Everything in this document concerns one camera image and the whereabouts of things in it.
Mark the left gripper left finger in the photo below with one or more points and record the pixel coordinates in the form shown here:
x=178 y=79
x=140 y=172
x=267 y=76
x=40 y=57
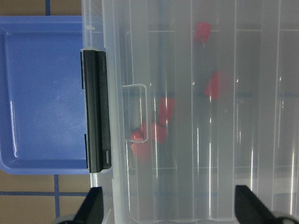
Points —
x=91 y=210

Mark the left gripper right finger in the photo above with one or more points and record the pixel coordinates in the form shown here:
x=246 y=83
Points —
x=249 y=209

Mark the clear plastic box lid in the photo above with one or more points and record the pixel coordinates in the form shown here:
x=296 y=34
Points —
x=249 y=136

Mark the red block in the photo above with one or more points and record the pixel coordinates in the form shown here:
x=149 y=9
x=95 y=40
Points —
x=202 y=32
x=145 y=138
x=166 y=108
x=216 y=85

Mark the black latch on box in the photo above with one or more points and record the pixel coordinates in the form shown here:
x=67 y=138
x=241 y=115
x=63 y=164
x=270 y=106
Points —
x=95 y=86

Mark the clear plastic storage box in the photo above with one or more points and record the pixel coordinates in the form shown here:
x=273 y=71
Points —
x=93 y=38

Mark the red block bottom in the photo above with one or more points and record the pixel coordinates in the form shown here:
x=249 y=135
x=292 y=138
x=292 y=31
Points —
x=145 y=138

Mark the blue plastic tray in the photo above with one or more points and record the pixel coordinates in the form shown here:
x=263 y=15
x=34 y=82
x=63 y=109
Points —
x=42 y=108

